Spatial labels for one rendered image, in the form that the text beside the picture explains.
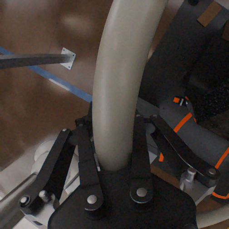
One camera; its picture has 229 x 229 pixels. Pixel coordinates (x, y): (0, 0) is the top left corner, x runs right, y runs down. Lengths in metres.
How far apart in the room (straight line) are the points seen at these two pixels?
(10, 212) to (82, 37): 1.55
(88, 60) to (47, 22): 0.77
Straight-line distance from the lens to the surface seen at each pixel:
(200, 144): 1.69
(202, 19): 1.48
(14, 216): 0.54
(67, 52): 1.73
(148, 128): 0.16
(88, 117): 0.17
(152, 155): 0.75
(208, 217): 0.33
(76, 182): 0.62
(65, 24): 1.80
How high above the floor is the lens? 1.40
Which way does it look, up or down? 62 degrees down
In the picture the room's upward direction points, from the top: 139 degrees counter-clockwise
